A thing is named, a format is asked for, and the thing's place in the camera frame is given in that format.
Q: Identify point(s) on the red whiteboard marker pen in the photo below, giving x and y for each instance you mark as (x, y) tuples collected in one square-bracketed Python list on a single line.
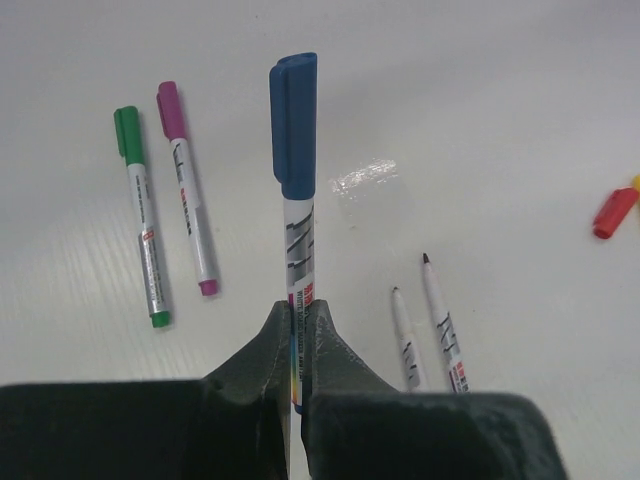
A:
[(445, 331)]

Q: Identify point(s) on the blue pen cap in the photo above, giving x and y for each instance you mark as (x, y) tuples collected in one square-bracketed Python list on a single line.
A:
[(293, 106)]

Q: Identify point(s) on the blue whiteboard marker pen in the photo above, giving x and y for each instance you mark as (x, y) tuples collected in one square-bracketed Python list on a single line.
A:
[(299, 239)]

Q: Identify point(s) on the purple pen cap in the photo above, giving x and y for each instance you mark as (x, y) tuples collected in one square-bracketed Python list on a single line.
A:
[(170, 111)]

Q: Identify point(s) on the purple whiteboard marker pen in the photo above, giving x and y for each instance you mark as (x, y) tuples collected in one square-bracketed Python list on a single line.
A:
[(195, 218)]

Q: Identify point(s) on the red pen cap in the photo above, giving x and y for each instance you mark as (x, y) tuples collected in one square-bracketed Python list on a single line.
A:
[(613, 212)]

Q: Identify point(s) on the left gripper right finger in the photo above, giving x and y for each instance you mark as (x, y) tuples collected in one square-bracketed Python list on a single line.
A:
[(357, 426)]

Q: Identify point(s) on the yellow whiteboard marker pen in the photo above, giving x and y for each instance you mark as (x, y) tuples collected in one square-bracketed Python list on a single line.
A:
[(410, 356)]

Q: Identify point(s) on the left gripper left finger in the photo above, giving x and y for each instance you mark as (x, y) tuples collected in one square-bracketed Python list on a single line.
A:
[(231, 424)]

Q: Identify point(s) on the green whiteboard marker pen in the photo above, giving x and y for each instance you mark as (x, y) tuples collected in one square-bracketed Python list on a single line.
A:
[(153, 277)]

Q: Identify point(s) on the green pen cap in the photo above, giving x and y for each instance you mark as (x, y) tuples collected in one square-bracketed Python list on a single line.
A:
[(128, 135)]

